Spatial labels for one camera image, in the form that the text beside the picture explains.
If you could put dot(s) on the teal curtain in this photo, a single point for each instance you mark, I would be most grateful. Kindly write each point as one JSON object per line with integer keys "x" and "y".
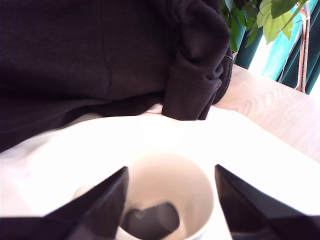
{"x": 277, "y": 55}

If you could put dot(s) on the blue coffee cup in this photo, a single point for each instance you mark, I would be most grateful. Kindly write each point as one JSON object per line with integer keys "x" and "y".
{"x": 170, "y": 175}

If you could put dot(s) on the green leafy plant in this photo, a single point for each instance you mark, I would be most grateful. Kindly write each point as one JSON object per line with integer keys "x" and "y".
{"x": 272, "y": 22}

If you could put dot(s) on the white cloth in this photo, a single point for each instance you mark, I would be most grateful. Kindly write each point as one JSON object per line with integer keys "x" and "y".
{"x": 225, "y": 140}

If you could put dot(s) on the black sweatshirt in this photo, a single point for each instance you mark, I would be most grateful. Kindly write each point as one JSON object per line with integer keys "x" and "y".
{"x": 75, "y": 62}

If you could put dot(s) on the brown wooden strip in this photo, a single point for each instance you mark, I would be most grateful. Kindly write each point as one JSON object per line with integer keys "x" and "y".
{"x": 303, "y": 50}

